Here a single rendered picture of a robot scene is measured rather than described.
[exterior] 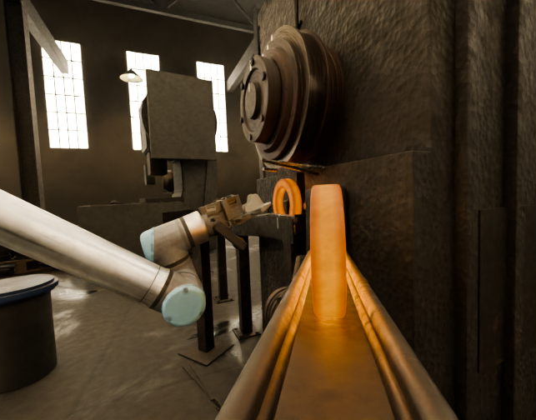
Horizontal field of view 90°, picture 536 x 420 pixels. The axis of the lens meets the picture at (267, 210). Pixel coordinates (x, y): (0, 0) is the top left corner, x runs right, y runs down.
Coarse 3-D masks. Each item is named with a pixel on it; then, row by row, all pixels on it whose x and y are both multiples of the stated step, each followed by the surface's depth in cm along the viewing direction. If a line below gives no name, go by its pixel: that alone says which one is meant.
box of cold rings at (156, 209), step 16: (80, 208) 268; (96, 208) 275; (112, 208) 281; (128, 208) 288; (144, 208) 295; (160, 208) 302; (176, 208) 310; (80, 224) 269; (96, 224) 275; (112, 224) 281; (128, 224) 288; (144, 224) 296; (160, 224) 303; (112, 240) 282; (128, 240) 289; (144, 256) 297
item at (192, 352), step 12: (168, 216) 137; (180, 216) 143; (228, 228) 137; (204, 252) 133; (204, 264) 133; (204, 276) 133; (204, 288) 133; (204, 312) 133; (204, 324) 134; (204, 336) 134; (192, 348) 139; (204, 348) 135; (216, 348) 138; (228, 348) 138; (192, 360) 130; (204, 360) 128
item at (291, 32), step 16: (288, 32) 84; (304, 32) 85; (304, 48) 76; (304, 64) 77; (320, 64) 78; (304, 80) 77; (320, 80) 77; (304, 96) 78; (320, 96) 78; (304, 112) 78; (320, 112) 80; (304, 128) 80; (304, 144) 85; (288, 160) 89
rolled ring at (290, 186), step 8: (280, 184) 100; (288, 184) 93; (296, 184) 94; (280, 192) 104; (288, 192) 94; (296, 192) 92; (280, 200) 105; (296, 200) 91; (280, 208) 105; (296, 208) 91
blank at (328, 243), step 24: (312, 192) 29; (336, 192) 28; (312, 216) 26; (336, 216) 26; (312, 240) 26; (336, 240) 25; (312, 264) 25; (336, 264) 25; (312, 288) 26; (336, 288) 25; (336, 312) 27
